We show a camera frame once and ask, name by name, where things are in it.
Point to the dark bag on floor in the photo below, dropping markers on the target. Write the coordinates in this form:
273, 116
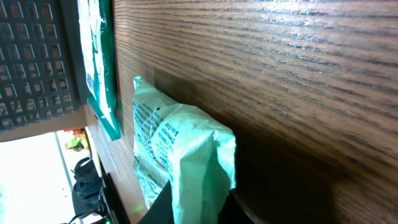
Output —
87, 188

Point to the grey plastic mesh basket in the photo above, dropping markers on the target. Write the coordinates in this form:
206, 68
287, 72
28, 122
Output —
42, 70

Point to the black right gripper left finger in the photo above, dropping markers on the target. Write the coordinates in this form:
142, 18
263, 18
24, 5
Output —
161, 210

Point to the mint green wet wipes pack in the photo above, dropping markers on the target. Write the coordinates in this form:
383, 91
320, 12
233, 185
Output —
183, 146

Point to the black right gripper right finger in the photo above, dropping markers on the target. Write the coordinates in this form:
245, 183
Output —
232, 213

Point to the green 3M gloves package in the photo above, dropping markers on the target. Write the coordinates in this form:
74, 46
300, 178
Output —
95, 19

